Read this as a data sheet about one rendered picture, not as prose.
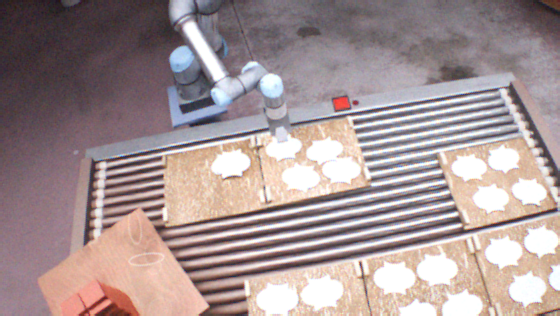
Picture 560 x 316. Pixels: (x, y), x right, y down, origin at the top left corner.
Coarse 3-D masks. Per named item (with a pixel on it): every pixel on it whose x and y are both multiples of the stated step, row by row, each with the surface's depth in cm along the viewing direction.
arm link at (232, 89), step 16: (176, 0) 164; (176, 16) 164; (192, 16) 166; (192, 32) 165; (192, 48) 166; (208, 48) 166; (208, 64) 165; (224, 80) 165; (240, 80) 167; (224, 96) 165; (240, 96) 169
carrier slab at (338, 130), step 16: (304, 128) 201; (320, 128) 200; (336, 128) 199; (304, 144) 196; (352, 144) 193; (272, 160) 193; (288, 160) 192; (304, 160) 192; (352, 160) 189; (272, 176) 189; (320, 176) 186; (272, 192) 185; (288, 192) 184; (320, 192) 182; (336, 192) 182
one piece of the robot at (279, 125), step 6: (264, 108) 174; (264, 114) 176; (282, 114) 174; (288, 114) 175; (270, 120) 175; (276, 120) 176; (282, 120) 176; (288, 120) 177; (270, 126) 178; (276, 126) 179; (282, 126) 179; (288, 126) 180; (270, 132) 181; (276, 132) 179; (282, 132) 179; (288, 132) 183; (276, 138) 178; (282, 138) 178
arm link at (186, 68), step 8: (184, 48) 205; (176, 56) 203; (184, 56) 202; (192, 56) 202; (176, 64) 202; (184, 64) 201; (192, 64) 204; (176, 72) 206; (184, 72) 205; (192, 72) 207; (176, 80) 212; (184, 80) 209; (192, 80) 210
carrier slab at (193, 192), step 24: (240, 144) 200; (168, 168) 197; (192, 168) 196; (168, 192) 190; (192, 192) 189; (216, 192) 188; (240, 192) 186; (264, 192) 187; (192, 216) 183; (216, 216) 181
